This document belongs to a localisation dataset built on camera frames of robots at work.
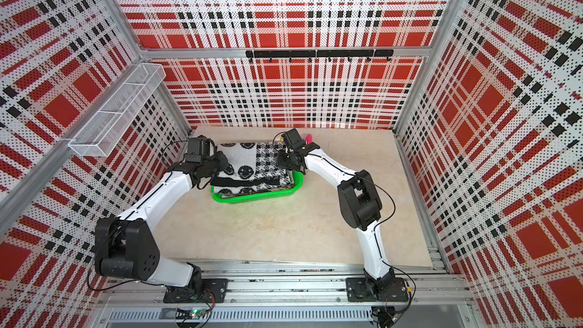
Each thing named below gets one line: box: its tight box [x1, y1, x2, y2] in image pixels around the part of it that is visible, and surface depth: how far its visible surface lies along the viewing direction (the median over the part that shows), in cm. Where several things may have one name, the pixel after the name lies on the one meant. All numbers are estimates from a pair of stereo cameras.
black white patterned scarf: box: [210, 142, 293, 197], surface depth 91 cm
